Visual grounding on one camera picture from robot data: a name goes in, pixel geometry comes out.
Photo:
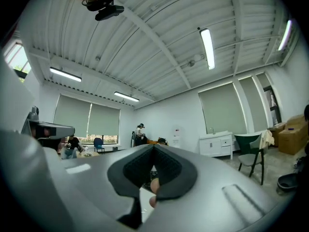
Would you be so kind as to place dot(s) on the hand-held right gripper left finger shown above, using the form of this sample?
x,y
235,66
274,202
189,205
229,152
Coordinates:
x,y
72,190

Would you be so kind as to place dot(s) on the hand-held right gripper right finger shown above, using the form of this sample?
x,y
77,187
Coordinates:
x,y
217,197

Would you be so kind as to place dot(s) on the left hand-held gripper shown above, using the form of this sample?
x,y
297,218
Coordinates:
x,y
58,130

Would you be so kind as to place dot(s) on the person's right hand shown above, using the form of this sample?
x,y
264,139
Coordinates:
x,y
154,185

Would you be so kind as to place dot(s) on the grey-green roller blind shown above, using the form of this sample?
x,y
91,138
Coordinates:
x,y
223,109
72,115
253,105
103,120

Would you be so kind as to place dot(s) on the blue chair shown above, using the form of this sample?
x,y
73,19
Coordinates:
x,y
98,142

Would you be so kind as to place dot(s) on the white sink cabinet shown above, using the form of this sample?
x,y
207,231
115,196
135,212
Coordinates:
x,y
214,145

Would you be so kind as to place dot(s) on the dark green chair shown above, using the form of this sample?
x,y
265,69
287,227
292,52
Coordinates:
x,y
249,153

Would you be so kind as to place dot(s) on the long ceiling light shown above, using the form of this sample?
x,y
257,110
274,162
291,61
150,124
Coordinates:
x,y
126,97
65,74
208,48
285,34

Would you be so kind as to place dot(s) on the metal faucet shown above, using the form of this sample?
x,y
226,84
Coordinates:
x,y
212,130

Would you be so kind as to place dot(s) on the dark grey basin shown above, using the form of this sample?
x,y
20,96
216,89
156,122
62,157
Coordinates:
x,y
287,181

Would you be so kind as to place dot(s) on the white water dispenser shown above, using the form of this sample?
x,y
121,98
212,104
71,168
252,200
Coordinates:
x,y
176,136

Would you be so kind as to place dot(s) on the cream jacket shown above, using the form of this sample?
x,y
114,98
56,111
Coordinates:
x,y
268,139

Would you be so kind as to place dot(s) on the slanted skylight window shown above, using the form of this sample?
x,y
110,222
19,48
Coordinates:
x,y
17,57

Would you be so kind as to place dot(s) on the small cardboard box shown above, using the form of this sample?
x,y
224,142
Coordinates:
x,y
276,132

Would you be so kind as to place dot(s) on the large cardboard box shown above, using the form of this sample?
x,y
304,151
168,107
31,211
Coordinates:
x,y
292,139

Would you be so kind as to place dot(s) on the dark-framed door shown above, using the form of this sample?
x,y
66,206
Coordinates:
x,y
274,105

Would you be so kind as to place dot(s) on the black head-mounted camera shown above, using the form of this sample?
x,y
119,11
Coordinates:
x,y
108,11

